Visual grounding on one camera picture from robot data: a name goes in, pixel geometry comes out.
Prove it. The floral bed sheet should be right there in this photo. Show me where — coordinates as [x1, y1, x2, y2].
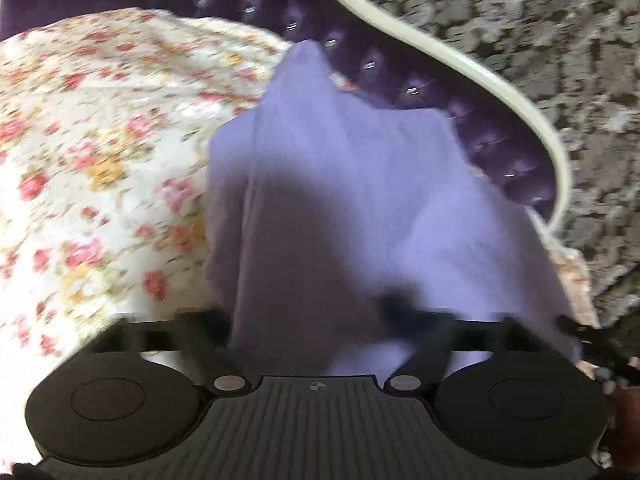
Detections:
[0, 7, 601, 463]

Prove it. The purple pillow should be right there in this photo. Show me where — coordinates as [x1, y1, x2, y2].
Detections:
[0, 0, 168, 42]

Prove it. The lilac small garment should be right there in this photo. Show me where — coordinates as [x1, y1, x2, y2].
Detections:
[202, 40, 584, 379]

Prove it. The purple tufted cream-framed headboard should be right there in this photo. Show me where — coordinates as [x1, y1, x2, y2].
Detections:
[145, 0, 574, 237]

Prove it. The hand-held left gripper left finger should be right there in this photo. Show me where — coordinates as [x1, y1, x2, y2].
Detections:
[92, 309, 252, 396]

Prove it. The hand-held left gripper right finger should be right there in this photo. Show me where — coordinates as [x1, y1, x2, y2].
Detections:
[380, 294, 532, 393]

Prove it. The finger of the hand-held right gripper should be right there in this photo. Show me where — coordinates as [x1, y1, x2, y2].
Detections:
[557, 315, 640, 387]

